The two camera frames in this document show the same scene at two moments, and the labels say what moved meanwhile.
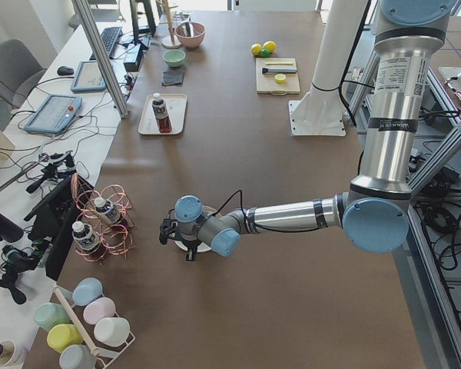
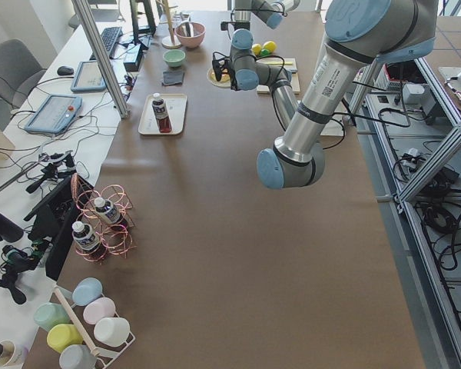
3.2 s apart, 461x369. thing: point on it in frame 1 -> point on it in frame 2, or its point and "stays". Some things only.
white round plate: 202,247 -> 227,84
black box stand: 54,222 stays
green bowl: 174,58 stays
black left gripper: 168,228 -> 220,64
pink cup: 97,309 stays
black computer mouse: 64,71 stays
